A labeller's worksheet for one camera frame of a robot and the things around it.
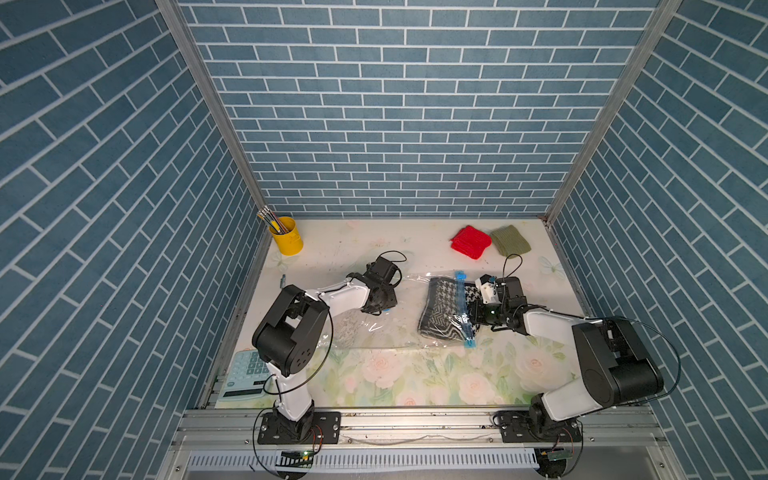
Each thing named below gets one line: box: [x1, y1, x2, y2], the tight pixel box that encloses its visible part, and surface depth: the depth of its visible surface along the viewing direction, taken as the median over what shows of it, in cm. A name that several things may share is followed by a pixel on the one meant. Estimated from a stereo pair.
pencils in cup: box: [257, 205, 289, 235], surface depth 104 cm
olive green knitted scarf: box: [491, 224, 532, 258], surface depth 111 cm
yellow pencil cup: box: [269, 216, 304, 256], surface depth 107 cm
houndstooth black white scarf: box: [418, 277, 479, 341], surface depth 93 cm
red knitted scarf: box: [450, 225, 492, 260], surface depth 112 cm
